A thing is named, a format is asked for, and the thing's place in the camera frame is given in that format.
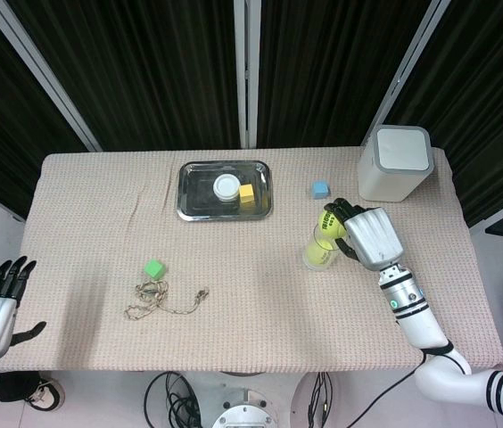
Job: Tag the yellow foam cube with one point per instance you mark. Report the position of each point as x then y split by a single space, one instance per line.
246 194

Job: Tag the grey metal frame post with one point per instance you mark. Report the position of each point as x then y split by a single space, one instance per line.
42 71
407 67
247 111

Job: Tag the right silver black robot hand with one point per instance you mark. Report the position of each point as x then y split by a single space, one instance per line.
374 236

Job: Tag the white square trash bin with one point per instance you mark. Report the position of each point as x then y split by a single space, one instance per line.
401 149

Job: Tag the yellow Teloon tennis ball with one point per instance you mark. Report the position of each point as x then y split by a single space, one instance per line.
328 225
318 255

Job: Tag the beige waffle-weave tablecloth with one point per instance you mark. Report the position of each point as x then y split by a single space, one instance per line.
251 312

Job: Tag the white and black sneaker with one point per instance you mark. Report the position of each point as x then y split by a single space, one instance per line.
47 394

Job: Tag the tennis ball tube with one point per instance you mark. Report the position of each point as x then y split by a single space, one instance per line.
311 267

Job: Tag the blue foam cube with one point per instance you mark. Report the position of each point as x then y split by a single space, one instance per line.
320 189

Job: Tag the green foam cube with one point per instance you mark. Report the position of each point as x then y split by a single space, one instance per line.
153 269

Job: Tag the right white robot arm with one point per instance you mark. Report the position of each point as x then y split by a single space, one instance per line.
421 325

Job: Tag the white round plastic lid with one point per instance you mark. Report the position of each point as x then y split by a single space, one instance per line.
226 186

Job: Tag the stainless steel tray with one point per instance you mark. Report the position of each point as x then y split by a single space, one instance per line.
198 201

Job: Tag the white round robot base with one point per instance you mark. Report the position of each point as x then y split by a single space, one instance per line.
242 414

